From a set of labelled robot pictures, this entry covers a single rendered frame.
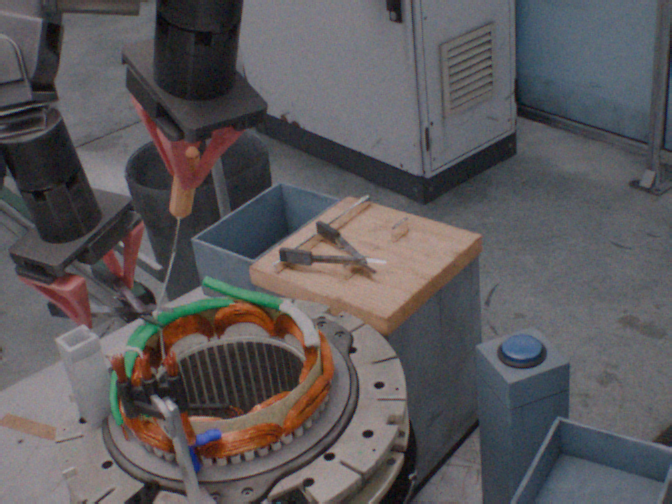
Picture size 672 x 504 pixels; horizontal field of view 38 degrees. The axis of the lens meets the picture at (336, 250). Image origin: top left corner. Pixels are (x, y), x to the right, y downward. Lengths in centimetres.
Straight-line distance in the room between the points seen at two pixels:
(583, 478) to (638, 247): 225
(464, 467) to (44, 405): 62
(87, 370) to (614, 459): 47
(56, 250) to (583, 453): 50
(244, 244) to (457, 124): 212
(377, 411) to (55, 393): 74
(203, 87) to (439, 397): 62
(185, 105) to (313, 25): 279
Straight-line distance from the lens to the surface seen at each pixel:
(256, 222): 129
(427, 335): 111
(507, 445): 104
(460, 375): 122
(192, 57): 66
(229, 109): 68
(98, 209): 88
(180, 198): 77
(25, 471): 139
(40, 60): 83
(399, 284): 107
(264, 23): 371
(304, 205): 129
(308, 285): 108
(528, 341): 101
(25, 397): 152
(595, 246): 311
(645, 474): 90
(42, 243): 88
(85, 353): 87
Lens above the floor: 167
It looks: 32 degrees down
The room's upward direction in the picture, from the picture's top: 7 degrees counter-clockwise
